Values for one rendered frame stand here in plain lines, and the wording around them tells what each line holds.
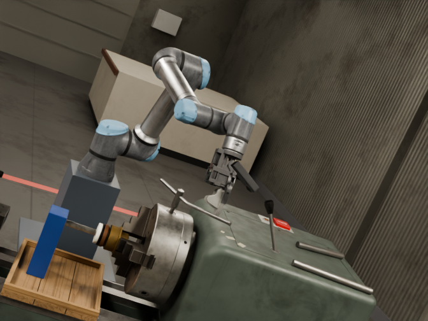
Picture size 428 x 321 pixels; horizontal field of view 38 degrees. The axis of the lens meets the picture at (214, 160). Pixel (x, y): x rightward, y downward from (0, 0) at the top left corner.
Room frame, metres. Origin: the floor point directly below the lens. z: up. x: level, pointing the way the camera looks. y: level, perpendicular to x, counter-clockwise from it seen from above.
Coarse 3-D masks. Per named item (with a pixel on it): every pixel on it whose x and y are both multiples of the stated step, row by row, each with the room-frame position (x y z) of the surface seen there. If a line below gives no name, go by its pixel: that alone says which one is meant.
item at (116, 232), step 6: (108, 228) 1.94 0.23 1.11; (114, 228) 1.94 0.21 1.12; (120, 228) 1.96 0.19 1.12; (102, 234) 1.92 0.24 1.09; (108, 234) 1.92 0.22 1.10; (114, 234) 1.93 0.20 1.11; (120, 234) 1.93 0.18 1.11; (126, 234) 1.96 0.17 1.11; (102, 240) 1.91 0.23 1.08; (108, 240) 1.91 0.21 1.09; (114, 240) 1.92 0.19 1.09; (108, 246) 1.92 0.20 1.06; (114, 246) 1.92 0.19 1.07
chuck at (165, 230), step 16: (160, 208) 1.97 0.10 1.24; (160, 224) 1.90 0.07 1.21; (176, 224) 1.93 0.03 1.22; (144, 240) 2.02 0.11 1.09; (160, 240) 1.86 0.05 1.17; (176, 240) 1.88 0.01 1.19; (160, 256) 1.84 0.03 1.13; (144, 272) 1.83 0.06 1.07; (160, 272) 1.84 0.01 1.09; (128, 288) 1.90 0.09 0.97; (144, 288) 1.85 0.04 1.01; (160, 288) 1.85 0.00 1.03
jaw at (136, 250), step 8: (120, 240) 1.90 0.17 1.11; (128, 240) 1.93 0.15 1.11; (120, 248) 1.90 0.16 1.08; (128, 248) 1.88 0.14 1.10; (136, 248) 1.86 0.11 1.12; (144, 248) 1.90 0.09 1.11; (128, 256) 1.88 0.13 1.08; (136, 256) 1.84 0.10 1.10; (144, 256) 1.85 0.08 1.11; (152, 256) 1.84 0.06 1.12; (144, 264) 1.83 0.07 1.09
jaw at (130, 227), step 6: (144, 210) 2.03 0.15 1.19; (150, 210) 2.04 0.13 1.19; (132, 216) 2.01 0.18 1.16; (138, 216) 2.02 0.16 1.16; (144, 216) 2.02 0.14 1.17; (150, 216) 2.03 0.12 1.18; (126, 222) 1.99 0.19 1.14; (132, 222) 1.99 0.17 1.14; (138, 222) 2.00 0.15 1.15; (144, 222) 2.01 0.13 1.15; (126, 228) 1.98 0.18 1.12; (132, 228) 1.98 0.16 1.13; (138, 228) 1.99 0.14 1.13; (144, 228) 2.00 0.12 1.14; (132, 234) 1.99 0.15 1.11; (138, 234) 1.98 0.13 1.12; (144, 234) 1.99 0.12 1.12
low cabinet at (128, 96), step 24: (120, 72) 7.69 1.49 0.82; (144, 72) 8.59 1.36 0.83; (96, 96) 8.59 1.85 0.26; (120, 96) 7.73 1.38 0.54; (144, 96) 7.83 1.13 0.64; (216, 96) 9.36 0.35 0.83; (96, 120) 8.11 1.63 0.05; (120, 120) 7.77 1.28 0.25; (168, 144) 8.02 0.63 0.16; (192, 144) 8.13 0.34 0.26; (216, 144) 8.24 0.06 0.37
